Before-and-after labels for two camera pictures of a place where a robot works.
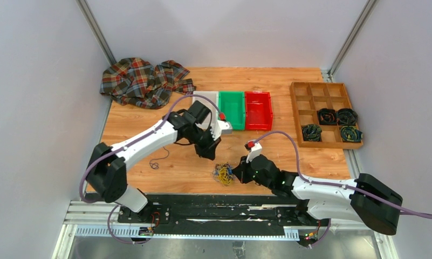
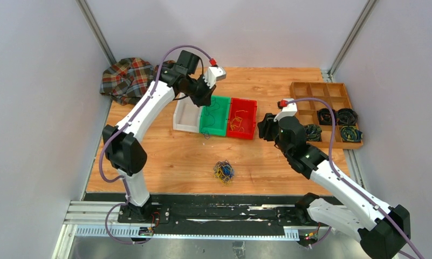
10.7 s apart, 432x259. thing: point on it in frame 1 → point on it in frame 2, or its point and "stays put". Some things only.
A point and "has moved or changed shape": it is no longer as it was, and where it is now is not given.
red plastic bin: x=258 y=110 → x=241 y=118
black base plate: x=215 y=210 stays put
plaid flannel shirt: x=138 y=83 stays put
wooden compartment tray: x=324 y=116 stays put
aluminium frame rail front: x=99 y=219 stays put
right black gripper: x=240 y=171 → x=265 y=126
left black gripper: x=208 y=151 → x=201 y=101
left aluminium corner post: x=97 y=31 stays put
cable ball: x=223 y=173 stays put
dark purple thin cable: x=155 y=165 has moved or changed shape
